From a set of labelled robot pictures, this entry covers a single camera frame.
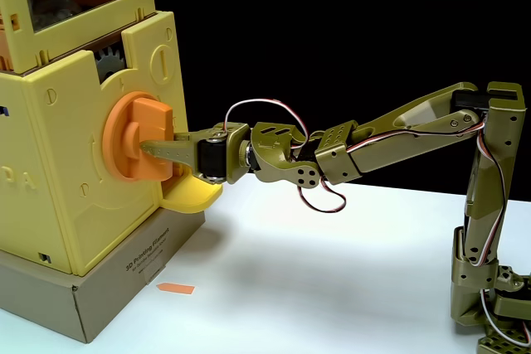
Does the orange vending machine knob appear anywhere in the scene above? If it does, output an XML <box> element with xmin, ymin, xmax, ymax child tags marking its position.
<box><xmin>101</xmin><ymin>91</ymin><xmax>175</xmax><ymax>183</ymax></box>

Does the yellow capsule vending machine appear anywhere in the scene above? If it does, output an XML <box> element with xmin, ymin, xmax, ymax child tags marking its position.
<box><xmin>0</xmin><ymin>0</ymin><xmax>224</xmax><ymax>277</ymax></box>

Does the yellow dispensing tray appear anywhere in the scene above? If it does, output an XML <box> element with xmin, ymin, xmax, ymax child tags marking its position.
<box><xmin>159</xmin><ymin>171</ymin><xmax>224</xmax><ymax>214</ymax></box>

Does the grey plastic gear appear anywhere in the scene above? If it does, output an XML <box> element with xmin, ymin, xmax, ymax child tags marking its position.
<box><xmin>94</xmin><ymin>47</ymin><xmax>126</xmax><ymax>82</ymax></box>

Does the orange arrow tape marker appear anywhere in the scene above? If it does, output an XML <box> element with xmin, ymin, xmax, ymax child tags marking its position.
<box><xmin>156</xmin><ymin>282</ymin><xmax>195</xmax><ymax>295</ymax></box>

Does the brown cardboard box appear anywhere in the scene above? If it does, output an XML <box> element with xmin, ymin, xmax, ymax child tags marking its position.
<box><xmin>0</xmin><ymin>206</ymin><xmax>207</xmax><ymax>345</ymax></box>

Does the clear plastic capsule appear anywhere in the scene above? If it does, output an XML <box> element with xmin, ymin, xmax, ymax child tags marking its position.
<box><xmin>32</xmin><ymin>0</ymin><xmax>82</xmax><ymax>31</ymax></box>

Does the red white black servo cable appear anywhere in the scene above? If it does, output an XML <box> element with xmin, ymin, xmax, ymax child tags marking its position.
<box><xmin>223</xmin><ymin>99</ymin><xmax>348</xmax><ymax>214</ymax></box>

